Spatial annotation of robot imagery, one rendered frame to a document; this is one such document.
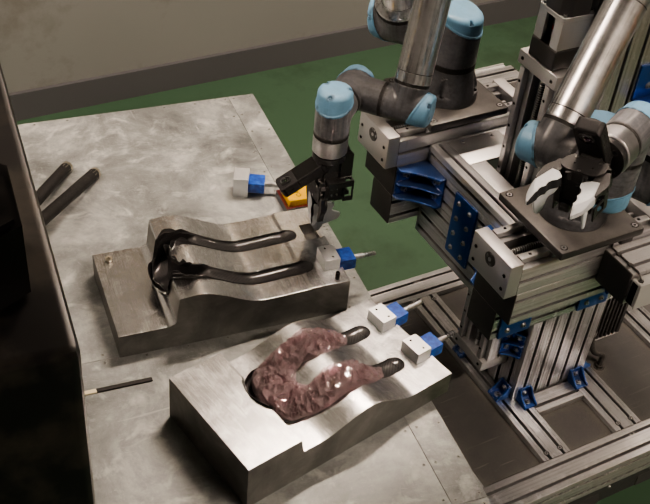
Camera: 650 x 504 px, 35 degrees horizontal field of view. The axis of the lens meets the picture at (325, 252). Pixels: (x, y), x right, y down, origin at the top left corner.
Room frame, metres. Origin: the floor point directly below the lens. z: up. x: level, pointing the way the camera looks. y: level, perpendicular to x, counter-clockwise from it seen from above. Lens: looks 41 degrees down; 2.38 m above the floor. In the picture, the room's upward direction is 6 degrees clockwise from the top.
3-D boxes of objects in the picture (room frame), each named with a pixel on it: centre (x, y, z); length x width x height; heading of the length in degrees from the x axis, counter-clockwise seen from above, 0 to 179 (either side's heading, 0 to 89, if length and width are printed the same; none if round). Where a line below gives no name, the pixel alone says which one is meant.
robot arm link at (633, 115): (1.50, -0.49, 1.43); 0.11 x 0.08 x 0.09; 148
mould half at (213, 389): (1.38, -0.01, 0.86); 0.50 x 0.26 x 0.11; 132
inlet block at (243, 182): (2.04, 0.18, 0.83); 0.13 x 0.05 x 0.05; 93
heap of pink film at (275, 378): (1.39, -0.01, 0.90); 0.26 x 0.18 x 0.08; 132
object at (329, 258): (1.73, -0.05, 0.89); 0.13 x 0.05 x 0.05; 115
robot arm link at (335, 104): (1.82, 0.01, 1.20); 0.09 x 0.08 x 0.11; 162
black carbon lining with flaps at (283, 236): (1.67, 0.20, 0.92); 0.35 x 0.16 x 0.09; 115
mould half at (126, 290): (1.67, 0.22, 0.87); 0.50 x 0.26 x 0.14; 115
